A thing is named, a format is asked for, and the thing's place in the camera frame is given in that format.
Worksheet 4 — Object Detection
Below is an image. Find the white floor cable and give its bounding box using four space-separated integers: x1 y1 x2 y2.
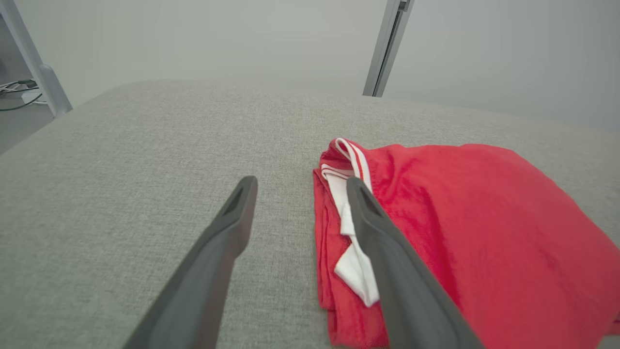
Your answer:
0 79 37 94

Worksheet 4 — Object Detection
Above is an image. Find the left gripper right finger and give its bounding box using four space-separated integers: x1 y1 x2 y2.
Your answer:
345 176 487 349

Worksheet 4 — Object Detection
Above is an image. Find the black floor cable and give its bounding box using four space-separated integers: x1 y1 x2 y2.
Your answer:
0 91 44 112

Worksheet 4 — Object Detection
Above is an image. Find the red shirt with white trim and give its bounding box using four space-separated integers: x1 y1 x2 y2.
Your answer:
312 138 620 349

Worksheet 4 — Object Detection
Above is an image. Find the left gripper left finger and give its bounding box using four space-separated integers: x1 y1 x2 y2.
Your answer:
123 175 259 349

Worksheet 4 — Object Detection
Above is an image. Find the grey metal partition post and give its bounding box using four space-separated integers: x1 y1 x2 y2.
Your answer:
0 0 74 119
362 0 416 98

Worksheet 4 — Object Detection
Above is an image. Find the grey fabric sofa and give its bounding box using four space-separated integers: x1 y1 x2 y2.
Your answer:
0 79 620 349

